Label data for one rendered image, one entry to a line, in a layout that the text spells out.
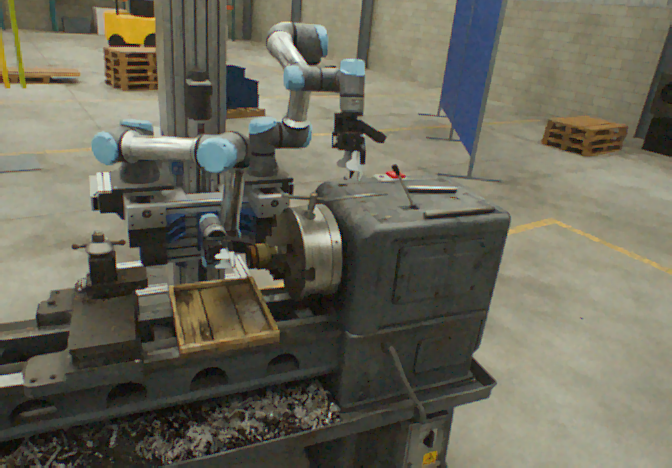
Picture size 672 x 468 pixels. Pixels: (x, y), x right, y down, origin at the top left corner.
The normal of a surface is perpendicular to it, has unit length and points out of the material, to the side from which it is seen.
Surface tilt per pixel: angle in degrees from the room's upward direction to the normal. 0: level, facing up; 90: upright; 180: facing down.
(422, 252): 90
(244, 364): 88
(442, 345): 90
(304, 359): 88
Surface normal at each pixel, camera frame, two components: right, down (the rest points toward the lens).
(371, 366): 0.38, 0.39
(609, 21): -0.84, 0.15
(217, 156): -0.12, 0.37
